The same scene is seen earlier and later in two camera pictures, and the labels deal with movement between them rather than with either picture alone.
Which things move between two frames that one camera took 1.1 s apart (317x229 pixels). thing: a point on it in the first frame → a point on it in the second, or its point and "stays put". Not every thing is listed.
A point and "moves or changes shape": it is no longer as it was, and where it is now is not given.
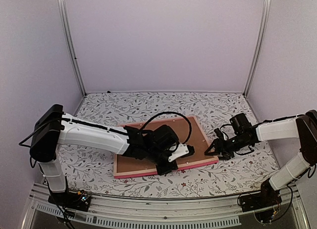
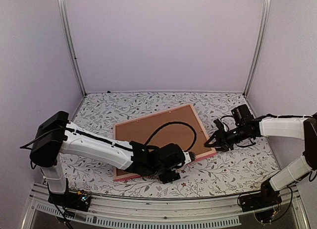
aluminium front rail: x=219 y=211 stays put
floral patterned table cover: x=91 y=168 stays put
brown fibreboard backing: x=187 y=132 moves or changes shape
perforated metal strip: x=80 y=217 stays put
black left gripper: x=161 y=171 → x=171 y=178
